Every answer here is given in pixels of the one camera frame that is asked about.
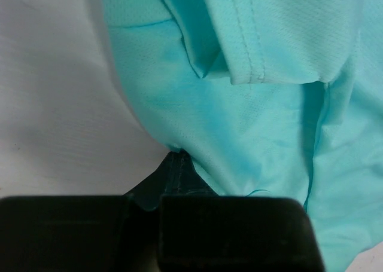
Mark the teal t shirt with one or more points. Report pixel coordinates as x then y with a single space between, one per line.
278 98

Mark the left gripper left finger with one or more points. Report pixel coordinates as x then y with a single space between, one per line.
84 232

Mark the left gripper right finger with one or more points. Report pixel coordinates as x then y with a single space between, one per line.
202 231

